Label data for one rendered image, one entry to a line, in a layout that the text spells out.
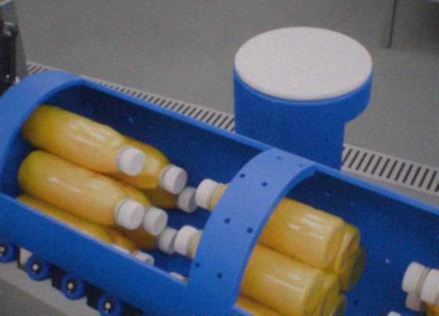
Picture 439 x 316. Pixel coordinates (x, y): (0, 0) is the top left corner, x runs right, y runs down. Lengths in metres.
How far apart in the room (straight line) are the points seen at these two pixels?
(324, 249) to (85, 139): 0.40
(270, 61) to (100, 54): 2.23
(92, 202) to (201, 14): 3.00
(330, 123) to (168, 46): 2.31
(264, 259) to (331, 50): 0.74
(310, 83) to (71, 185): 0.58
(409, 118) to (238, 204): 2.39
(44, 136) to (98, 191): 0.14
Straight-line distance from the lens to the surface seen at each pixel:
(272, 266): 0.99
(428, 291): 0.96
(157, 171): 1.18
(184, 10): 4.11
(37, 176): 1.19
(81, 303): 1.26
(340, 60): 1.62
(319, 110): 1.52
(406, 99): 3.43
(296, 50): 1.65
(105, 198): 1.12
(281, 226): 1.00
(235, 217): 0.96
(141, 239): 1.24
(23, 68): 1.87
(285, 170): 1.00
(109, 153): 1.14
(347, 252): 1.08
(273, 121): 1.54
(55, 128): 1.20
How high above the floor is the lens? 1.85
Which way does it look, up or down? 37 degrees down
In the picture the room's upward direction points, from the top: 2 degrees counter-clockwise
